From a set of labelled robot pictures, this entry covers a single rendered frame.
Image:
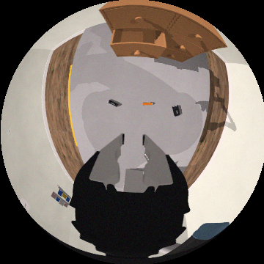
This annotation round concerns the brown wooden chest of drawers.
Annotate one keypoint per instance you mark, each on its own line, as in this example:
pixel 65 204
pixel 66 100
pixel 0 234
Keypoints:
pixel 163 6

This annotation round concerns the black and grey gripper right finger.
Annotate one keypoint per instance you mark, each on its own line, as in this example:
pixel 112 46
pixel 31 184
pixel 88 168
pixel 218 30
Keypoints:
pixel 162 173

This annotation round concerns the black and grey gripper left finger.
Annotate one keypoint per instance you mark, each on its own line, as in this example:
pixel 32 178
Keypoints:
pixel 99 171

